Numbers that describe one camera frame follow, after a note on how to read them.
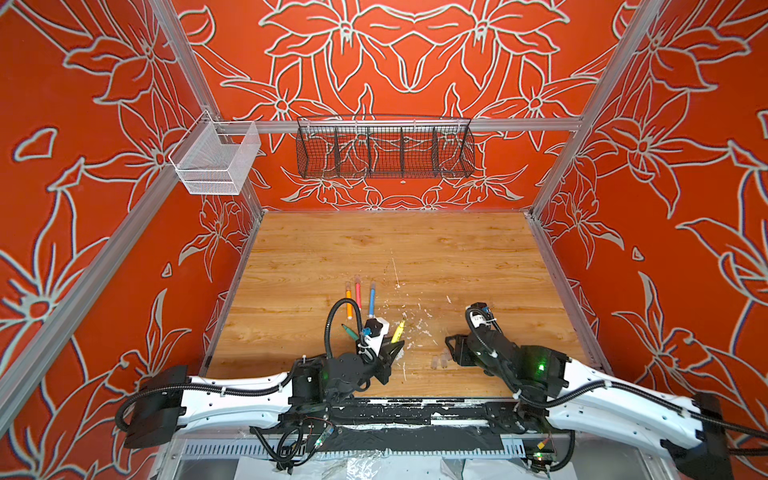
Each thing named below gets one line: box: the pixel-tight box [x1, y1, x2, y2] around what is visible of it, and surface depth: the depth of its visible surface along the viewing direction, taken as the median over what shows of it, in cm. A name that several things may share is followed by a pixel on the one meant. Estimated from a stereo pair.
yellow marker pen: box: [391, 320, 406, 343], surface depth 70 cm
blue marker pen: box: [368, 281, 377, 319], surface depth 94 cm
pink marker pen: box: [355, 275, 363, 311], surface depth 97 cm
